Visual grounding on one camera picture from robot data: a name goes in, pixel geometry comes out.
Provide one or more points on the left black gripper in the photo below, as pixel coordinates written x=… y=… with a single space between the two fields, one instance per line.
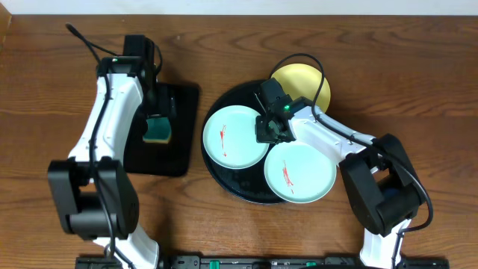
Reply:
x=167 y=104

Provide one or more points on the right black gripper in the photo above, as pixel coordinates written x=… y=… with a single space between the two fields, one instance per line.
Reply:
x=261 y=135

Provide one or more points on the green yellow sponge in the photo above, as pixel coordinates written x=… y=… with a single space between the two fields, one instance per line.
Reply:
x=158 y=130

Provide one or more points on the light green plate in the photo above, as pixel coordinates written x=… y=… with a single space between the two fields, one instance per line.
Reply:
x=298 y=173
x=229 y=138

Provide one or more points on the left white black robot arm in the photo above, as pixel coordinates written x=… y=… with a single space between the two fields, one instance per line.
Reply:
x=129 y=130

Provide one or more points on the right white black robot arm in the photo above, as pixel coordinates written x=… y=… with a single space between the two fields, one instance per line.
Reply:
x=382 y=187

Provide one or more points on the black rectangular tray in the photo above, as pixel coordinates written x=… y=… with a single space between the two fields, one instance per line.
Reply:
x=171 y=159

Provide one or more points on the black round tray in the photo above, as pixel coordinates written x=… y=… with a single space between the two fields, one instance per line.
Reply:
x=249 y=184

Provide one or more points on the yellow plate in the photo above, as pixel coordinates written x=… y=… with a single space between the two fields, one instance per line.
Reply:
x=298 y=80

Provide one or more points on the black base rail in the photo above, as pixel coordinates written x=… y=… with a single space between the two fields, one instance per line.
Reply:
x=195 y=262

